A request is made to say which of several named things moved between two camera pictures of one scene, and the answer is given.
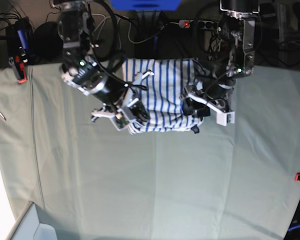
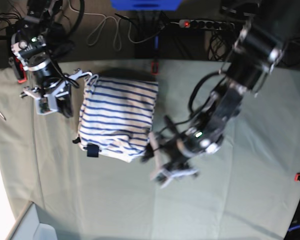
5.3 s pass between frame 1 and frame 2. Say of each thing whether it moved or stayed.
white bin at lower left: stayed
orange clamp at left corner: stayed
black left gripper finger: moved
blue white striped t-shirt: moved
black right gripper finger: moved
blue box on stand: stayed
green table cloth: stayed
